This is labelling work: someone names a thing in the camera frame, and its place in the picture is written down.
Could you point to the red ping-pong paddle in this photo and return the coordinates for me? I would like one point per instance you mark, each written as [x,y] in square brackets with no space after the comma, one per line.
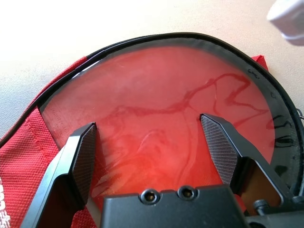
[154,95]

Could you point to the red black paddle case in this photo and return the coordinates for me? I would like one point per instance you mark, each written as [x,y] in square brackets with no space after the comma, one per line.
[23,152]

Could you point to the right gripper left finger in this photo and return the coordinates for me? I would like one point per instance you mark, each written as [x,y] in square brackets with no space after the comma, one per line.
[71,166]

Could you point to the white grey fabric pouch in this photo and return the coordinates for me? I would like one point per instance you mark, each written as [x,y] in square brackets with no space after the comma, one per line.
[289,19]

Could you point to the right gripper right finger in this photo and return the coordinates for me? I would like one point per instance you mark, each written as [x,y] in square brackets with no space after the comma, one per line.
[221,147]

